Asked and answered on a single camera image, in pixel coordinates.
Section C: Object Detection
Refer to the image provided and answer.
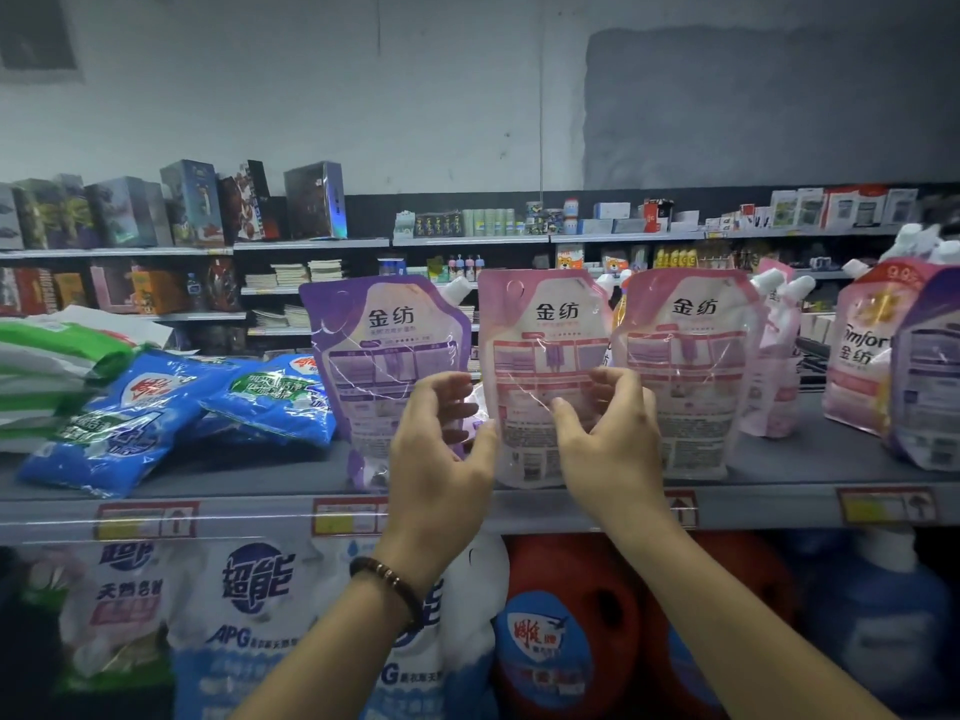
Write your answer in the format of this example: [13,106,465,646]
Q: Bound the person's right hand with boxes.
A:
[547,365,669,556]

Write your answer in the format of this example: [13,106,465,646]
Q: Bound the person's left hand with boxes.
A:
[364,370,501,586]

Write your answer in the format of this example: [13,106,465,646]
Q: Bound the pink softener pouch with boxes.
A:
[612,266,770,481]
[477,266,620,489]

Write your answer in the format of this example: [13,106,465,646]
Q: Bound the purple softener pouch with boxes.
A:
[300,274,479,492]
[888,265,960,474]

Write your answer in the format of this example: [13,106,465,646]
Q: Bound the grey metal shelf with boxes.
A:
[0,389,960,720]

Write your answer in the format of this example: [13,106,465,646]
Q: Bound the blue washing powder bags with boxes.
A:
[18,352,242,496]
[195,352,339,448]

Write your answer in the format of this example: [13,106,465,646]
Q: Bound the pink Comfort softener pouches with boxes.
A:
[822,259,944,436]

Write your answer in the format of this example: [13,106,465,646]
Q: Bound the person's right forearm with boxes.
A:
[607,509,902,720]

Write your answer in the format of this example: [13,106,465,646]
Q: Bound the large red detergent bottle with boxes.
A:
[495,535,647,720]
[642,532,804,720]

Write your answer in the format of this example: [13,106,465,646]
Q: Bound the dark background shelf unit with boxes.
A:
[0,184,960,361]

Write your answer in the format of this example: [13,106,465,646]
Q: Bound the blue detergent bottle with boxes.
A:
[802,524,960,720]

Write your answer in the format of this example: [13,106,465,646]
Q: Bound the red-framed price tag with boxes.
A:
[94,500,201,543]
[835,485,941,528]
[310,496,390,538]
[664,488,702,531]

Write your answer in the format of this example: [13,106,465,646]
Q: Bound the row of small bottles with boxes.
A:
[375,239,857,286]

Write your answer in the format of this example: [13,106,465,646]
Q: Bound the row of small toiletry boxes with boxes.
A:
[390,184,960,241]

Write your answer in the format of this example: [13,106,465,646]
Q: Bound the stacks of folded white packs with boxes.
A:
[240,259,350,333]

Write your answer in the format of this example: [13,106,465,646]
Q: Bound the row of colourful boxes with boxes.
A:
[0,259,242,318]

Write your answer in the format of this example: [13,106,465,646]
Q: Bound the row of boxed goods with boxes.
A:
[0,157,351,252]

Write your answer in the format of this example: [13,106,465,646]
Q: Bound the dark beaded bracelet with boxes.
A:
[349,554,429,627]

